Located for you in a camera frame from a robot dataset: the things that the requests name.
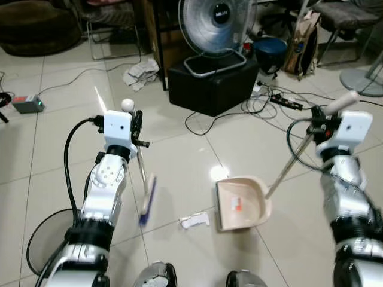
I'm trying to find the brown wooden cabinet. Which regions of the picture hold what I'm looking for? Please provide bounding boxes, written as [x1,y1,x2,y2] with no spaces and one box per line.
[140,0,187,91]

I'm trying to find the beige long-handled dustpan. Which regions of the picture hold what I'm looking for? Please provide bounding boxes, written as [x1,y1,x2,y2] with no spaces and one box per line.
[215,90,361,233]

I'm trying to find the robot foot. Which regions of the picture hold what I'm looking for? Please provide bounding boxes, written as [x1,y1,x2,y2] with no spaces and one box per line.
[226,270,268,287]
[132,261,178,287]

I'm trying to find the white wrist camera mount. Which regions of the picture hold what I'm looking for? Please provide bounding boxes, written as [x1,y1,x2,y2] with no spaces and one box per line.
[103,110,139,160]
[315,110,373,160]

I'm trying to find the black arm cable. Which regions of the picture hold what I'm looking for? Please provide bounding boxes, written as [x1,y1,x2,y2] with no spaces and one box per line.
[285,118,327,177]
[63,116,106,225]

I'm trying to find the dark brown bean bag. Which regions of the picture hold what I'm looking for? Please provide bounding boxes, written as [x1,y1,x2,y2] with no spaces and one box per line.
[0,0,83,58]

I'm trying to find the silver round heater fan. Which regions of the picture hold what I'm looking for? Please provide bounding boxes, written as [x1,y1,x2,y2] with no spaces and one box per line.
[178,0,256,79]

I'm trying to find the black floor cable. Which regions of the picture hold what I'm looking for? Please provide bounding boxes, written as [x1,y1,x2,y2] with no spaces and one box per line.
[183,84,318,137]

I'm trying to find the white paper scrap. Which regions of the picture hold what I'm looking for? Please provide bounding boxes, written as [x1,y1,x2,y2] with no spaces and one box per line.
[179,212,211,230]

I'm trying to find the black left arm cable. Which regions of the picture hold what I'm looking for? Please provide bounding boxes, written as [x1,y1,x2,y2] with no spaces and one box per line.
[63,116,106,225]

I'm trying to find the crumpled white paper pile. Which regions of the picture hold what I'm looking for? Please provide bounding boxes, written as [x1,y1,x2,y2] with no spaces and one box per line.
[123,57,161,92]

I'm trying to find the dark blue bucket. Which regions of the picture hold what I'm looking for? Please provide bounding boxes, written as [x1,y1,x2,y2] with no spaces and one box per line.
[253,36,288,76]

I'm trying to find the metal frame chair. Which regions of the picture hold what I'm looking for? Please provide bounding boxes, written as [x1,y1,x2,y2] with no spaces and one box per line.
[77,0,145,62]

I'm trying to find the brown paper bag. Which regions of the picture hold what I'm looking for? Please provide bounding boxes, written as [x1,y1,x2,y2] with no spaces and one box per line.
[282,11,321,79]

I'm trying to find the grey round stand base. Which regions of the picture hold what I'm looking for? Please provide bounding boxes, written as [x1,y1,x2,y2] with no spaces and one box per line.
[339,36,383,98]

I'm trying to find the grey box with green light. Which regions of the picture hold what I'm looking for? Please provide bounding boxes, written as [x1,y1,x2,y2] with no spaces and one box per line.
[11,94,46,115]

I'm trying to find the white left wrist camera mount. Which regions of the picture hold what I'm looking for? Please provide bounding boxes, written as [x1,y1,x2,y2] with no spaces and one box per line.
[103,110,139,160]

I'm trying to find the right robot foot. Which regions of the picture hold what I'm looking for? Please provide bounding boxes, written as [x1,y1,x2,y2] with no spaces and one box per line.
[226,270,268,287]

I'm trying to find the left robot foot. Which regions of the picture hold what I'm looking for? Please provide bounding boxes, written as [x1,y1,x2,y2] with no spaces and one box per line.
[132,261,178,287]

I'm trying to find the black power strip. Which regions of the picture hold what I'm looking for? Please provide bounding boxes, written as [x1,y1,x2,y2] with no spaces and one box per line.
[269,92,304,112]

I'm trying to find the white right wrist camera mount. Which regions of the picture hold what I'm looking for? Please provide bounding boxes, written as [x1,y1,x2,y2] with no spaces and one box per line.
[315,110,373,160]

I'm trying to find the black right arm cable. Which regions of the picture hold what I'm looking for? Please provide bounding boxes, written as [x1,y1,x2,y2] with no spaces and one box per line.
[285,118,327,177]

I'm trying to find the grey cushioned metal chair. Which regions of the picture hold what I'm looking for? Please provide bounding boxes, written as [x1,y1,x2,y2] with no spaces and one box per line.
[311,0,383,68]

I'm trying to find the black box ottoman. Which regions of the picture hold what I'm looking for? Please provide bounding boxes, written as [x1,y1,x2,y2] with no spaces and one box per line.
[167,53,260,118]

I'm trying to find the blue bristle broom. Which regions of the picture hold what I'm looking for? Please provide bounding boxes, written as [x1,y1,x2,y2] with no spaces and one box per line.
[121,98,159,227]

